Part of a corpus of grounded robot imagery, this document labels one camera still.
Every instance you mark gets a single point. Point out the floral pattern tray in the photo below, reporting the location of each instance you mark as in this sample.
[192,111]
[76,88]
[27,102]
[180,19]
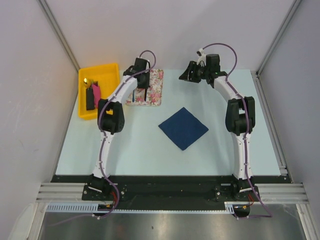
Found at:
[154,92]

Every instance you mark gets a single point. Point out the aluminium frame rail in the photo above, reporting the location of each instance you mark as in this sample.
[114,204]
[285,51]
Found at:
[282,193]

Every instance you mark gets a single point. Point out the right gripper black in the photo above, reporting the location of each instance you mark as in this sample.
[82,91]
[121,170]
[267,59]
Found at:
[188,75]

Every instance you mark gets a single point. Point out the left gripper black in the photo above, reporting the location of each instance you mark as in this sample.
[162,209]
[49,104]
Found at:
[147,85]

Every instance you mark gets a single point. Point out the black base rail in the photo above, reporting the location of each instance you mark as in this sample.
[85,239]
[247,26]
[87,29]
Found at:
[161,193]

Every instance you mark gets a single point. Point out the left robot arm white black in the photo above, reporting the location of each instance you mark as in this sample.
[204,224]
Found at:
[111,121]

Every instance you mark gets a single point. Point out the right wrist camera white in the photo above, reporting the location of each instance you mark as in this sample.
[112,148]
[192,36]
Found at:
[201,57]

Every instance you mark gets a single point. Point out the white slotted cable duct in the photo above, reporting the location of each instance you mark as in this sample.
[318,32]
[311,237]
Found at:
[95,208]

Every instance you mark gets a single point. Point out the dark blue paper napkin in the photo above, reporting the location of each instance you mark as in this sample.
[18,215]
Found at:
[183,128]

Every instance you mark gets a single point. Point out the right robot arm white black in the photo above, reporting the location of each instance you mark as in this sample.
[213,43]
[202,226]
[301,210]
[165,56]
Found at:
[240,119]

